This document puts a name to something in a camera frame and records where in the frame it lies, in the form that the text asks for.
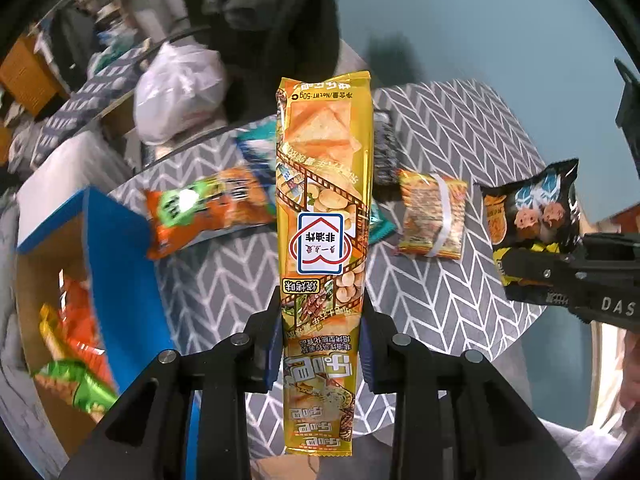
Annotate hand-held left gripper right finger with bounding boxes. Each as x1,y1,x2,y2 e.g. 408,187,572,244
357,287,581,480

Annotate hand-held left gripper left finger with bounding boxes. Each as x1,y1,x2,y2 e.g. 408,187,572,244
59,285,286,480

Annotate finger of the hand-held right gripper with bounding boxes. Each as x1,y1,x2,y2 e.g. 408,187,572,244
501,249,590,307
580,232,640,261

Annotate black glossy snack packet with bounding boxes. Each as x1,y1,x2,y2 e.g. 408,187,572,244
480,158,583,301

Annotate orange black-topped snack packet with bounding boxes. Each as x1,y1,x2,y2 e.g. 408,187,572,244
62,337,115,386

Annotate long yellow snack packet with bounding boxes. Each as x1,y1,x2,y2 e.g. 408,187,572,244
275,71,375,458

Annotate green and yellow snack packet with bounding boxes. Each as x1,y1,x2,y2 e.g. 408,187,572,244
32,359,120,415

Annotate blue-rimmed cardboard box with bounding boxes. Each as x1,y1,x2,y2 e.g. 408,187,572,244
15,186,206,480

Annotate short yellow snack packet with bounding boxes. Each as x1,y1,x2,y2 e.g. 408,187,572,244
39,302,71,361

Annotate person's right hand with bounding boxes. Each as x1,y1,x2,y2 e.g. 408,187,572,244
619,331,640,413

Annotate small patterned orange snack packet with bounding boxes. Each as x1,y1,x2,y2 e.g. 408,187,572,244
397,169,469,261

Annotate black angular object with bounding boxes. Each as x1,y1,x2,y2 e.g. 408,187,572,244
614,59,640,176

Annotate orange and green snack packet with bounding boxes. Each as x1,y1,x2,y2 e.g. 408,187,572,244
144,170,278,261

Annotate narrow black snack packet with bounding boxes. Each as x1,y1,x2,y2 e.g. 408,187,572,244
372,109,401,188

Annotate teal snack packet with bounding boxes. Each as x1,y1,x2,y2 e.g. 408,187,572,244
235,127,396,246

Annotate black office chair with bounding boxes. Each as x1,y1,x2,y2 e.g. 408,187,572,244
142,25,346,126

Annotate blue and white patterned blanket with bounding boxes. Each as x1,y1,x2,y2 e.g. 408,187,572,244
37,45,151,146

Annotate teal and white plastic bag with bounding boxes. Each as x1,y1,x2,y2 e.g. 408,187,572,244
90,30,136,71

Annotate dark grey fleece garment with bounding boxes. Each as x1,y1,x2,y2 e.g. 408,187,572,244
202,0,346,81

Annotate wooden louvred wardrobe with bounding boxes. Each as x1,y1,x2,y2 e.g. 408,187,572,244
0,35,66,116

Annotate black coats on rack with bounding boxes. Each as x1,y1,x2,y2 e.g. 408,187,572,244
47,5,101,76

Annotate wooden bed frame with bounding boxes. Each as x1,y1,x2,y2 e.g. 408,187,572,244
95,90,146,136

